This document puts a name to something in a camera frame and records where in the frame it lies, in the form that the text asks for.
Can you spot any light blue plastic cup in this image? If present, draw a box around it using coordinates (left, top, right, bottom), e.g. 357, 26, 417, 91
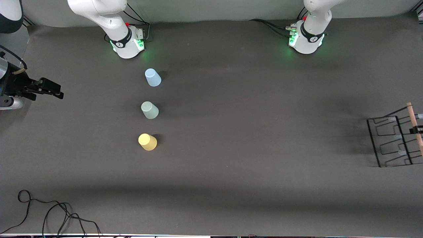
145, 68, 162, 87

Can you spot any black wire cup holder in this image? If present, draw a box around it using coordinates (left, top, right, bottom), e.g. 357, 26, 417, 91
367, 102, 423, 168

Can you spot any black looped table cable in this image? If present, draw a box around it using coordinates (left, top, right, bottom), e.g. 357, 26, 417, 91
0, 190, 71, 234

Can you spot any dark grey table mat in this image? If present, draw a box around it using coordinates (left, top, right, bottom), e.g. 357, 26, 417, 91
0, 12, 423, 237

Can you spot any yellow plastic cup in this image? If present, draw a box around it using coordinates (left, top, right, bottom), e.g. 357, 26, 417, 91
138, 133, 158, 151

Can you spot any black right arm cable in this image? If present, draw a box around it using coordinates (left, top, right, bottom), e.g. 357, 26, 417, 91
0, 45, 27, 71

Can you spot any pale green plastic cup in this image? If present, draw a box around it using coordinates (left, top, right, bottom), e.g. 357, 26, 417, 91
141, 101, 159, 119

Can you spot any black tangled table cable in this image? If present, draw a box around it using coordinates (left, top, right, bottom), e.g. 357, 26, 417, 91
42, 202, 101, 238

